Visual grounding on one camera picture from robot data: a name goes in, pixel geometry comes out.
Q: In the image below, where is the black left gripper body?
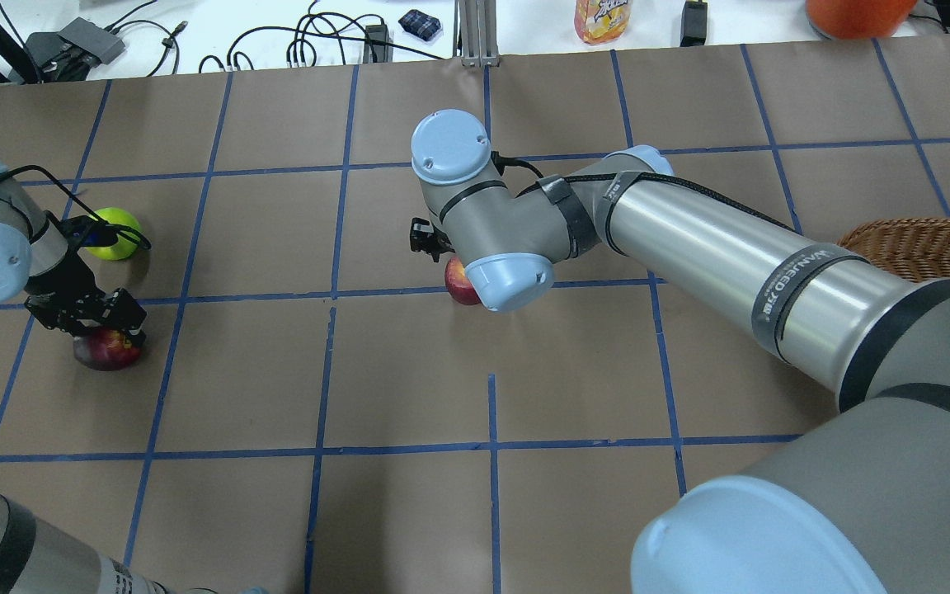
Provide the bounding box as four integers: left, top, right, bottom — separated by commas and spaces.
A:
24, 262, 122, 334

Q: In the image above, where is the dark red apple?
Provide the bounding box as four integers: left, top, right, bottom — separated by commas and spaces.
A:
72, 327, 143, 371

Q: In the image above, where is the red yellow apple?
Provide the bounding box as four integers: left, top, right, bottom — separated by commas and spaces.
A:
444, 255, 482, 307

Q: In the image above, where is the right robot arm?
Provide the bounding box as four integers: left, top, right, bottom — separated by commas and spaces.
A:
411, 109, 950, 593

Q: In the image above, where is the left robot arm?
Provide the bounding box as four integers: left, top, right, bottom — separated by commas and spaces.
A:
0, 161, 170, 593

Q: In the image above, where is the wicker basket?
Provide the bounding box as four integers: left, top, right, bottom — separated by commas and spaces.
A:
838, 217, 950, 282

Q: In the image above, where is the green apple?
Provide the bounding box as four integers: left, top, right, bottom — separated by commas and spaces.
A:
82, 207, 148, 261

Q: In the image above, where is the black power adapter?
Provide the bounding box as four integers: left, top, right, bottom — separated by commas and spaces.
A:
362, 24, 393, 64
679, 1, 708, 48

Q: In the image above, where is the dark blue checkered pouch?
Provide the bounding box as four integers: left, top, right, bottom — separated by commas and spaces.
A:
398, 10, 443, 42

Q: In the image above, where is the orange juice bottle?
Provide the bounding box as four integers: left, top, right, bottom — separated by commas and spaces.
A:
573, 0, 633, 45

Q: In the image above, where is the orange round object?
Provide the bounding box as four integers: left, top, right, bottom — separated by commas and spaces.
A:
804, 1, 916, 39

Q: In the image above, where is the aluminium frame post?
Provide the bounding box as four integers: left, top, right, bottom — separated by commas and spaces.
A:
454, 0, 501, 68

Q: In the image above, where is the black cable bundle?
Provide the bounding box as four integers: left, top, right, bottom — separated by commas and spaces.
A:
104, 0, 463, 75

